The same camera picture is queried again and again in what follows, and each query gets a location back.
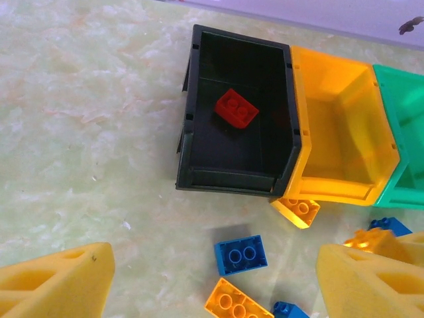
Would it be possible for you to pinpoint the blue lego brick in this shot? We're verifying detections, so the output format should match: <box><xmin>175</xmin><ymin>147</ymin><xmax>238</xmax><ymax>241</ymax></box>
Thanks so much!
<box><xmin>213</xmin><ymin>235</ymin><xmax>268</xmax><ymax>277</ymax></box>
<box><xmin>368</xmin><ymin>217</ymin><xmax>413</xmax><ymax>238</ymax></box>
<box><xmin>272</xmin><ymin>300</ymin><xmax>311</xmax><ymax>318</ymax></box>

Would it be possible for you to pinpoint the yellow plastic bin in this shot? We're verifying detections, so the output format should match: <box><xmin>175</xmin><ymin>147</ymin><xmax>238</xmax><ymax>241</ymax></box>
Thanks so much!
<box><xmin>284</xmin><ymin>45</ymin><xmax>403</xmax><ymax>208</ymax></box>

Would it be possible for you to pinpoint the long yellow lego brick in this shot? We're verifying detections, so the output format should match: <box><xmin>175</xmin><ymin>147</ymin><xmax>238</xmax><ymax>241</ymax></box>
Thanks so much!
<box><xmin>204</xmin><ymin>277</ymin><xmax>275</xmax><ymax>318</ymax></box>

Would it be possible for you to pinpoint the red lego brick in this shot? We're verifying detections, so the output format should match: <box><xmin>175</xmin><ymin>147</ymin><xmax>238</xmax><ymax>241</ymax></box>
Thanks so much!
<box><xmin>213</xmin><ymin>88</ymin><xmax>260</xmax><ymax>130</ymax></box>

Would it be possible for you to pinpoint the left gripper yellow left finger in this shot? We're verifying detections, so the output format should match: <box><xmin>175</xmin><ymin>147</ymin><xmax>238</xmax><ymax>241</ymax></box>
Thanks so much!
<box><xmin>0</xmin><ymin>242</ymin><xmax>116</xmax><ymax>318</ymax></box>

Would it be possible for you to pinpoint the black plastic bin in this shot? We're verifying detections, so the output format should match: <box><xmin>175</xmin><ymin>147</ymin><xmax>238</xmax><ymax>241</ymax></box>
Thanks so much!
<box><xmin>174</xmin><ymin>23</ymin><xmax>303</xmax><ymax>199</ymax></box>

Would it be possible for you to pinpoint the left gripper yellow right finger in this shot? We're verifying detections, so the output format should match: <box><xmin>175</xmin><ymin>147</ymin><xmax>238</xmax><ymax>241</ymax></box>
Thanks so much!
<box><xmin>316</xmin><ymin>231</ymin><xmax>424</xmax><ymax>318</ymax></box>

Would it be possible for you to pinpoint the green plastic bin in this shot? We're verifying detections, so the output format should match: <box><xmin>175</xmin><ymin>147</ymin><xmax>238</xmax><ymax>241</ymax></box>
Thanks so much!
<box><xmin>372</xmin><ymin>63</ymin><xmax>424</xmax><ymax>211</ymax></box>

